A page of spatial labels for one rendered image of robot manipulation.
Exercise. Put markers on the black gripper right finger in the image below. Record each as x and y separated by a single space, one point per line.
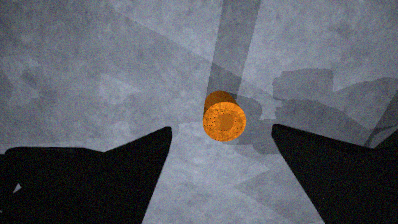
347 183

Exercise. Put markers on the orange knob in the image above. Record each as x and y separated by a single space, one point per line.
223 119

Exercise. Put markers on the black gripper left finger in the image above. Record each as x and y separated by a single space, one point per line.
117 183

